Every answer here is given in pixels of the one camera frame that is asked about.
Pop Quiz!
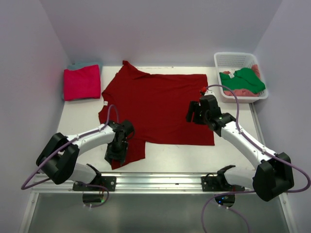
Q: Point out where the dark red t shirt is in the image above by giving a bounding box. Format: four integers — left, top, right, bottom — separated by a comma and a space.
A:
99, 61, 215, 169

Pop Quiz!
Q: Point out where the aluminium mounting rail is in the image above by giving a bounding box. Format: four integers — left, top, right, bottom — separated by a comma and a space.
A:
31, 171, 287, 194

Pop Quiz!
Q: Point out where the folded pink t shirt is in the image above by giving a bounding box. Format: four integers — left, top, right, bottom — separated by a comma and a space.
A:
63, 64, 102, 101

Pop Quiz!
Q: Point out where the white plastic basket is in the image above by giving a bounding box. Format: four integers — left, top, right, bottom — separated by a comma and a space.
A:
214, 52, 268, 103

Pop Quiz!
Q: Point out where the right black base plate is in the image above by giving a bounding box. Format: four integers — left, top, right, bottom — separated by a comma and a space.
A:
201, 173, 245, 192

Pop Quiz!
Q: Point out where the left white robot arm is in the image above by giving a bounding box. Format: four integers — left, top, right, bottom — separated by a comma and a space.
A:
36, 120, 135, 191

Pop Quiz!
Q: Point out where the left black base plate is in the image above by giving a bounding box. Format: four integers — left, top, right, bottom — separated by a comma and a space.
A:
72, 176, 117, 191

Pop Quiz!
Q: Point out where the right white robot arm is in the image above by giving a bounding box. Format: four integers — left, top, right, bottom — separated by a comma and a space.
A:
186, 94, 294, 201

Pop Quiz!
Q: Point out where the green t shirt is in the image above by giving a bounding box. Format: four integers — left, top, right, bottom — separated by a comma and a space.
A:
219, 67, 266, 95

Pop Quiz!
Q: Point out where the salmon pink t shirt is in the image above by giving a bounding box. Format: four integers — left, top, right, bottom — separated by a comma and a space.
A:
225, 64, 261, 97

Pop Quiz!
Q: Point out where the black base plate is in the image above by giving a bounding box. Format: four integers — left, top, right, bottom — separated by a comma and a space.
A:
201, 173, 245, 192
72, 176, 117, 191

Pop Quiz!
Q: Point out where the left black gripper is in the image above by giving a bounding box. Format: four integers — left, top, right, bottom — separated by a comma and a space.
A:
105, 140, 128, 165

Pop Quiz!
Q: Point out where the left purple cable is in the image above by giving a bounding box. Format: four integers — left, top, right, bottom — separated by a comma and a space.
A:
20, 104, 120, 190

